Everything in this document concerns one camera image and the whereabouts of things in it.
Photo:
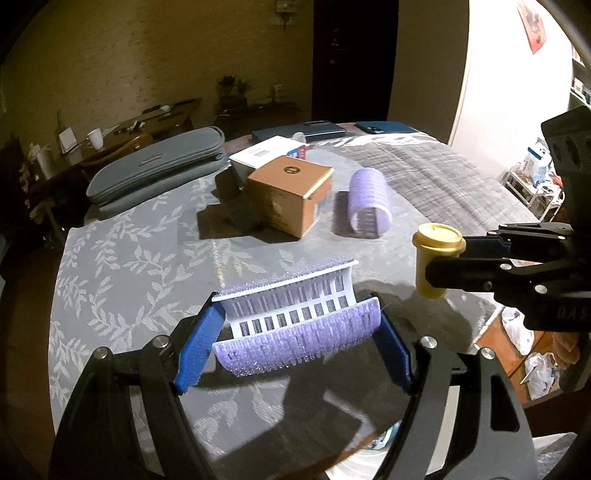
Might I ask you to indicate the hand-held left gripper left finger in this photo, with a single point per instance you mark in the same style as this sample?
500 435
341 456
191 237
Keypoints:
201 341

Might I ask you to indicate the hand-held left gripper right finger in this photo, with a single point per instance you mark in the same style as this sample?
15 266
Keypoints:
395 350

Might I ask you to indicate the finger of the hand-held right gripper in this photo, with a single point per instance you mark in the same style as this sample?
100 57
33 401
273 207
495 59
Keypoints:
517 240
471 272

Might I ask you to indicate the small yellow lidded cup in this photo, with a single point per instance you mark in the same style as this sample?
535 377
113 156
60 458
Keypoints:
434 240

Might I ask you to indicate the purple hair roller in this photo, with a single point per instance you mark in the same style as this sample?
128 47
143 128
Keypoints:
369 198
295 341

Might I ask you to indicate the person's right hand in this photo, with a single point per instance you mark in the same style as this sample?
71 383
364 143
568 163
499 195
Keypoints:
568 348

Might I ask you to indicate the white plastic bag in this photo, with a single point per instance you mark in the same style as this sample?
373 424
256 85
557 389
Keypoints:
517 330
542 376

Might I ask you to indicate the white storage rack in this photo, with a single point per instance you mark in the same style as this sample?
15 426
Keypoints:
535 175

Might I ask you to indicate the grey leaf-print placemat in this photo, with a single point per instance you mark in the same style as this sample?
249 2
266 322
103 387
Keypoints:
138 277

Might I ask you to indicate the grey woven placemat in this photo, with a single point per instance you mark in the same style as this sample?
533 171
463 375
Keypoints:
438 175

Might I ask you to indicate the blue smartphone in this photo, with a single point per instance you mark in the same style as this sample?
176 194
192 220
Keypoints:
385 127

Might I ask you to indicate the brown cardboard box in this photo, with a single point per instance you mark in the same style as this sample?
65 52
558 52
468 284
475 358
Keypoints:
286 184

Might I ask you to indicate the grey zip pouch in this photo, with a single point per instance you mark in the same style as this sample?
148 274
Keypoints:
152 161

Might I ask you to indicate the white box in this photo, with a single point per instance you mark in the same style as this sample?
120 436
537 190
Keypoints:
263 154

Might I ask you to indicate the dark blue foldable phone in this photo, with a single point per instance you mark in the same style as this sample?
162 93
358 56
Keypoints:
318 130

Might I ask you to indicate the wooden desk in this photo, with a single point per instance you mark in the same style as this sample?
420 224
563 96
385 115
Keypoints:
138 122

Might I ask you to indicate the white mug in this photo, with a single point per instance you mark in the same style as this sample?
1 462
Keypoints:
94 137

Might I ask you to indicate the dark wooden side table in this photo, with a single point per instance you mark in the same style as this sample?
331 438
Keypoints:
258 110

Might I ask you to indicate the white cylinder container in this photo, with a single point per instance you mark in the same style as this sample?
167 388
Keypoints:
45 161

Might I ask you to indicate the dark door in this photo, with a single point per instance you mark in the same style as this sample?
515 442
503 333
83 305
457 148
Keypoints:
355 60

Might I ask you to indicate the white card stand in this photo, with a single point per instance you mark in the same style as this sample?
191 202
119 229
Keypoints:
67 139

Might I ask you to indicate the potted plant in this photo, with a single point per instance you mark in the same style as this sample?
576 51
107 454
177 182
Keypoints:
242 87
226 85

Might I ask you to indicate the red wall decoration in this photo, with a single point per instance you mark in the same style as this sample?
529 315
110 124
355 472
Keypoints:
535 25

